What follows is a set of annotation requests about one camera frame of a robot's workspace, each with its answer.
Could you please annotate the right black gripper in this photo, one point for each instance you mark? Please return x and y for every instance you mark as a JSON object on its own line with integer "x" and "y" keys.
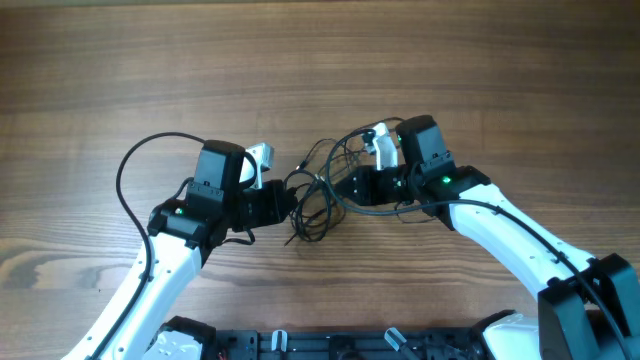
{"x": 368, "y": 192}

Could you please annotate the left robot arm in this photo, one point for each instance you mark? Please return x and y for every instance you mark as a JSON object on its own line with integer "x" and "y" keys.
{"x": 227, "y": 193}

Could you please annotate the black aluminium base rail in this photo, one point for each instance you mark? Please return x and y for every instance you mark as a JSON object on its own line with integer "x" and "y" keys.
{"x": 430, "y": 344}

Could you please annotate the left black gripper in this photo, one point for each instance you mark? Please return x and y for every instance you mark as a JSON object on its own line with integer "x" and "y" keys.
{"x": 275, "y": 212}

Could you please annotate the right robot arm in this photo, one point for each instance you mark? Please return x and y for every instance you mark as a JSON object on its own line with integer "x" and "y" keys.
{"x": 588, "y": 307}

